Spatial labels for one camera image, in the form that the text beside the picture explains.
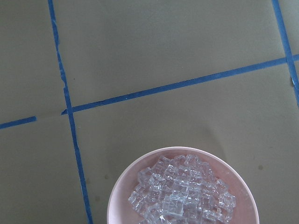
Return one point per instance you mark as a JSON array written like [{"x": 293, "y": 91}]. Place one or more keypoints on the clear ice cubes pile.
[{"x": 182, "y": 190}]

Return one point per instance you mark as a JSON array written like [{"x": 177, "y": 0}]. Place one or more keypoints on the pink bowl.
[{"x": 119, "y": 210}]

